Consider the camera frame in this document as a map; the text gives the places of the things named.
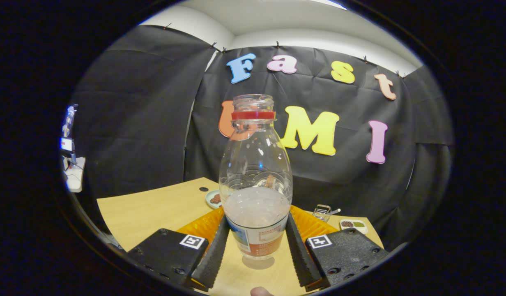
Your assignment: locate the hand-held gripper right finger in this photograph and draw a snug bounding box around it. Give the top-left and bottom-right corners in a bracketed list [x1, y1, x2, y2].
[285, 205, 390, 291]

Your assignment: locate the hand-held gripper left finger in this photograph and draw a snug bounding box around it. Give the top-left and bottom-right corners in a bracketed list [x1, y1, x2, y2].
[127, 206, 231, 292]

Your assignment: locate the clear juice bottle red label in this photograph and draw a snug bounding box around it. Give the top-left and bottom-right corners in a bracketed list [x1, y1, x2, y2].
[218, 94, 293, 260]

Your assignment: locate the small metal rack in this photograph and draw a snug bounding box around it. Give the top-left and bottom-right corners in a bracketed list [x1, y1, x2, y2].
[313, 204, 341, 222]

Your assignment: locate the white divided sauce dish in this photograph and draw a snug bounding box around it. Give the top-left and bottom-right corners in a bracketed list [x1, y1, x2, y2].
[340, 219, 368, 235]

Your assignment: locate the light green plate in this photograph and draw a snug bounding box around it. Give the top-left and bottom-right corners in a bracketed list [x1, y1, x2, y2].
[205, 190, 223, 209]

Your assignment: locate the wooden table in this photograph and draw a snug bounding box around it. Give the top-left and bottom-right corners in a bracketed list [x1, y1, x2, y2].
[97, 178, 384, 296]

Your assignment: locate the black backdrop cloth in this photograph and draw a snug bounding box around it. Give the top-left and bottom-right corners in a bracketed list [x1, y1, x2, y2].
[70, 25, 453, 251]

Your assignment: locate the white side desk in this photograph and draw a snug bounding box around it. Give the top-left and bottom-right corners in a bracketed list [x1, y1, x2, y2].
[63, 156, 86, 193]

